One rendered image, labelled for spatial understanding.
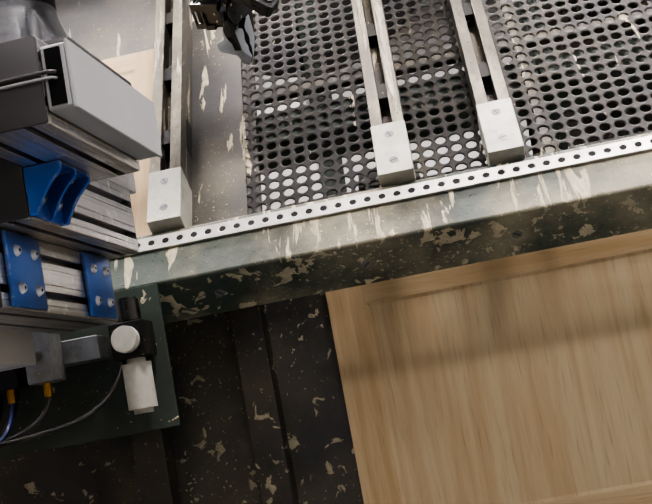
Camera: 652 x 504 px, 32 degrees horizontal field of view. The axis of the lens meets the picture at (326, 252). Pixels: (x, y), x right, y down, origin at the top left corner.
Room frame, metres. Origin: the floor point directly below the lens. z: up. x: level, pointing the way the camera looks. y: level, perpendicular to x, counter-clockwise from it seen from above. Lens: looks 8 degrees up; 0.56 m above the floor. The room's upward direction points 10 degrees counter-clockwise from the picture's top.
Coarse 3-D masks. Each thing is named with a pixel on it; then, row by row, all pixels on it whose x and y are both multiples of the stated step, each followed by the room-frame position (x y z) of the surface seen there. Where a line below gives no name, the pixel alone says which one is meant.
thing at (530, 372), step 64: (512, 256) 2.05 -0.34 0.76; (576, 256) 2.03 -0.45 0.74; (640, 256) 2.03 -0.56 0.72; (384, 320) 2.08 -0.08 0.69; (448, 320) 2.06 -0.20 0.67; (512, 320) 2.05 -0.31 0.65; (576, 320) 2.04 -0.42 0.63; (640, 320) 2.03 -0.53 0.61; (384, 384) 2.08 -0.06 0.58; (448, 384) 2.07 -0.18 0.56; (512, 384) 2.05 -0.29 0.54; (576, 384) 2.04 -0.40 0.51; (640, 384) 2.03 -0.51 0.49; (384, 448) 2.08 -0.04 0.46; (448, 448) 2.07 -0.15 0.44; (512, 448) 2.06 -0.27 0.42; (576, 448) 2.05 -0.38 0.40; (640, 448) 2.03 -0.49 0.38
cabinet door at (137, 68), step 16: (112, 64) 2.27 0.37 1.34; (128, 64) 2.26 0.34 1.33; (144, 64) 2.25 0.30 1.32; (128, 80) 2.24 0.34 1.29; (144, 80) 2.22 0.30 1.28; (144, 160) 2.09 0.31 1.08; (144, 176) 2.06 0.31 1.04; (144, 192) 2.04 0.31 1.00; (144, 208) 2.01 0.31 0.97; (144, 224) 1.99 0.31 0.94
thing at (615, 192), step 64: (448, 192) 1.85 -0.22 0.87; (512, 192) 1.83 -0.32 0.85; (576, 192) 1.80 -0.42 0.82; (640, 192) 1.79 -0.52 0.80; (128, 256) 1.91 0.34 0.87; (192, 256) 1.88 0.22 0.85; (256, 256) 1.85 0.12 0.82; (320, 256) 1.84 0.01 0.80; (384, 256) 1.86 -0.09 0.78; (448, 256) 1.88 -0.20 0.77
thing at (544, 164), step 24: (624, 144) 1.83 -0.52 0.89; (648, 144) 1.82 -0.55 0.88; (504, 168) 1.85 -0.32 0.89; (528, 168) 1.84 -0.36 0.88; (552, 168) 1.83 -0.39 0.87; (384, 192) 1.87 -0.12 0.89; (408, 192) 1.86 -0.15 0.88; (432, 192) 1.85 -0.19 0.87; (264, 216) 1.89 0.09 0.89; (288, 216) 1.88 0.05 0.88; (312, 216) 1.87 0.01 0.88; (144, 240) 1.92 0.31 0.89; (168, 240) 1.90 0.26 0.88; (192, 240) 1.89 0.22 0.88
